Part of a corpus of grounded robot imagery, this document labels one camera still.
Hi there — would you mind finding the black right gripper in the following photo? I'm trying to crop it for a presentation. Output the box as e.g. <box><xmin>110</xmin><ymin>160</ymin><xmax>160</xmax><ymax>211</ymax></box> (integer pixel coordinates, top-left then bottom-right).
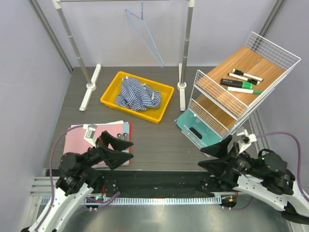
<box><xmin>197</xmin><ymin>134</ymin><xmax>265</xmax><ymax>178</ymax></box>

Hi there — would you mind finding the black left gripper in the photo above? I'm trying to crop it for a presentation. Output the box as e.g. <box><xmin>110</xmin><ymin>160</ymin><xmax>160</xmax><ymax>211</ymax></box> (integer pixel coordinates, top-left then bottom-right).
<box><xmin>78</xmin><ymin>130</ymin><xmax>133</xmax><ymax>171</ymax></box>

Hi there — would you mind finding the blue white striped tank top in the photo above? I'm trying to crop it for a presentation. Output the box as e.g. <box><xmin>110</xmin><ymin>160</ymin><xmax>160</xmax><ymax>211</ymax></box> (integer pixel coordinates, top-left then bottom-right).
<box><xmin>115</xmin><ymin>76</ymin><xmax>162</xmax><ymax>112</ymax></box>

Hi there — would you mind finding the light blue wire hanger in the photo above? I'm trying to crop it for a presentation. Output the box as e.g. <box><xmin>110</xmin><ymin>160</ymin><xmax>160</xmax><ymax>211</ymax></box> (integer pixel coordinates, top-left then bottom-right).
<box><xmin>125</xmin><ymin>0</ymin><xmax>165</xmax><ymax>68</ymax></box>

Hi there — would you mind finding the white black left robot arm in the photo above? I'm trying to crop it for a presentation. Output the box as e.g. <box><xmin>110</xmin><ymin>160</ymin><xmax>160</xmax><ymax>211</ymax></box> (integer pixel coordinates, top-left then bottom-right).
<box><xmin>22</xmin><ymin>131</ymin><xmax>134</xmax><ymax>232</ymax></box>

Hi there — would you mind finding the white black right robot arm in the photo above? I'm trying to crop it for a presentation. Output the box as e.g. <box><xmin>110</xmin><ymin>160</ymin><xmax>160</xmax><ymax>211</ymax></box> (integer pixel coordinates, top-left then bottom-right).
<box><xmin>198</xmin><ymin>134</ymin><xmax>309</xmax><ymax>225</ymax></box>

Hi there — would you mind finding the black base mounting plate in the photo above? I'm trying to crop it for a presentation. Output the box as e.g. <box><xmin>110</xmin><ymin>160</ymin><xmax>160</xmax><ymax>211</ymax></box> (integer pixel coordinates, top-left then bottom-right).
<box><xmin>94</xmin><ymin>170</ymin><xmax>234</xmax><ymax>198</ymax></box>

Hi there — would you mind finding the pink clipboard with papers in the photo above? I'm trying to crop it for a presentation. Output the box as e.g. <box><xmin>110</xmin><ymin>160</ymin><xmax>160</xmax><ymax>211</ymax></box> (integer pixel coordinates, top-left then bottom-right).
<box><xmin>59</xmin><ymin>123</ymin><xmax>134</xmax><ymax>173</ymax></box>

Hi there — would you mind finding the yellow plastic tray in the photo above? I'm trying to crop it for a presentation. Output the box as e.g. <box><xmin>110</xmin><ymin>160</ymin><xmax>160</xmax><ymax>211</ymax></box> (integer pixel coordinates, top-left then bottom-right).
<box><xmin>100</xmin><ymin>71</ymin><xmax>174</xmax><ymax>124</ymax></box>

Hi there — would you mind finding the metal clothes rack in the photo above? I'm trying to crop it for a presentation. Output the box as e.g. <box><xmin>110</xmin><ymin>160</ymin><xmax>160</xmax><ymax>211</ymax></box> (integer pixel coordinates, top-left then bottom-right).
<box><xmin>53</xmin><ymin>0</ymin><xmax>191</xmax><ymax>112</ymax></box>

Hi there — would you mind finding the white marker green cap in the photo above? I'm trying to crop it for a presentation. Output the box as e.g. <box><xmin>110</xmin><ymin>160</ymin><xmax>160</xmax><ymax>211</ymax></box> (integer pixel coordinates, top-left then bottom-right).
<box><xmin>225</xmin><ymin>87</ymin><xmax>263</xmax><ymax>95</ymax></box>

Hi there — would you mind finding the green black highlighter marker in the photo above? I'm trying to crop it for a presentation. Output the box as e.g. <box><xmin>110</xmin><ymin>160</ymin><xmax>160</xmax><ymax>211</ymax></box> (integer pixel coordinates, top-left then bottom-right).
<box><xmin>220</xmin><ymin>78</ymin><xmax>253</xmax><ymax>89</ymax></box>

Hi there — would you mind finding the white marker black cap lower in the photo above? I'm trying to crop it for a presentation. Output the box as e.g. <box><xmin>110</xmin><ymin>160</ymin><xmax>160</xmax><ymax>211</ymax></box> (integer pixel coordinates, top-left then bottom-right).
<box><xmin>227</xmin><ymin>73</ymin><xmax>260</xmax><ymax>85</ymax></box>

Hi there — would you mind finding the white marker black cap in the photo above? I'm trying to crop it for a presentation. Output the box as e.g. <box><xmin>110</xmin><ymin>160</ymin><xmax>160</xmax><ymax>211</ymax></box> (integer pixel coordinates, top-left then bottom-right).
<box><xmin>232</xmin><ymin>69</ymin><xmax>263</xmax><ymax>82</ymax></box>
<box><xmin>227</xmin><ymin>73</ymin><xmax>260</xmax><ymax>85</ymax></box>

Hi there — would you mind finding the white marker black cap upper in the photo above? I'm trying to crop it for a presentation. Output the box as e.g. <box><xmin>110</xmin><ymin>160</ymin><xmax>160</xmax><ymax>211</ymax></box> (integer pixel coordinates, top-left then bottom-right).
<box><xmin>232</xmin><ymin>69</ymin><xmax>263</xmax><ymax>82</ymax></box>

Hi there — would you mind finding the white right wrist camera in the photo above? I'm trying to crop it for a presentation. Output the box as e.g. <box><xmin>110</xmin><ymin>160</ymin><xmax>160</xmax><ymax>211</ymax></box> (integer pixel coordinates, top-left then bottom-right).
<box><xmin>236</xmin><ymin>127</ymin><xmax>257</xmax><ymax>154</ymax></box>

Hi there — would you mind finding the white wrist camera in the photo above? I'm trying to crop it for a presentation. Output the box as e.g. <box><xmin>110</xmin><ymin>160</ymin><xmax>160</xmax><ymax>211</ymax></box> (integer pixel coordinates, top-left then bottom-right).
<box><xmin>83</xmin><ymin>124</ymin><xmax>98</xmax><ymax>146</ymax></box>
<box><xmin>236</xmin><ymin>127</ymin><xmax>257</xmax><ymax>154</ymax></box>

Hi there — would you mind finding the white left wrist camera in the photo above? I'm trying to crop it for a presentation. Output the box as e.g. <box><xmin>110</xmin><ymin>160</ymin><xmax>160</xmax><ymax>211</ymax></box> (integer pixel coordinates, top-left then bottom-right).
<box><xmin>83</xmin><ymin>124</ymin><xmax>98</xmax><ymax>146</ymax></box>

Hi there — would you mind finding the teal box with handle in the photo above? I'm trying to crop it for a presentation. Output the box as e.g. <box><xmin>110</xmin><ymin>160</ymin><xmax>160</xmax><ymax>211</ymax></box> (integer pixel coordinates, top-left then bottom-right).
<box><xmin>175</xmin><ymin>110</ymin><xmax>222</xmax><ymax>149</ymax></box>

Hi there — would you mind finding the white slotted cable duct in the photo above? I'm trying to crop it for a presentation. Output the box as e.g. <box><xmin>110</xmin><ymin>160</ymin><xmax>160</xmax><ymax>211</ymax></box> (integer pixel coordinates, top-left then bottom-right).
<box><xmin>41</xmin><ymin>195</ymin><xmax>222</xmax><ymax>206</ymax></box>

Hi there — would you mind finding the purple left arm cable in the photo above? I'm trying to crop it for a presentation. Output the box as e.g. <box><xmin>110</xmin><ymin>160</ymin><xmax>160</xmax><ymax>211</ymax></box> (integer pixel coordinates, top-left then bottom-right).
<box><xmin>33</xmin><ymin>125</ymin><xmax>121</xmax><ymax>232</ymax></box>

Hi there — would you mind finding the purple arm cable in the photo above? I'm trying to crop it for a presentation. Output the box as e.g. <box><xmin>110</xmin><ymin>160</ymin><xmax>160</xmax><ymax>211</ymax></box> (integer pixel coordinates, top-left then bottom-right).
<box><xmin>33</xmin><ymin>125</ymin><xmax>121</xmax><ymax>232</ymax></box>
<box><xmin>222</xmin><ymin>131</ymin><xmax>309</xmax><ymax>211</ymax></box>

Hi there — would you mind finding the white wire shelf rack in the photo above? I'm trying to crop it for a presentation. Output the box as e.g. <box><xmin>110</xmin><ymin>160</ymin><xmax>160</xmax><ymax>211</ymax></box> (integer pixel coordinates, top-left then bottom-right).
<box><xmin>187</xmin><ymin>32</ymin><xmax>301</xmax><ymax>140</ymax></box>

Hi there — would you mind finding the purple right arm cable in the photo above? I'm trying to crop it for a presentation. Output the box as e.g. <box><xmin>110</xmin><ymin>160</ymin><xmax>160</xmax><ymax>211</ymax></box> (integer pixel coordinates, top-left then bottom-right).
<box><xmin>222</xmin><ymin>131</ymin><xmax>309</xmax><ymax>211</ymax></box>

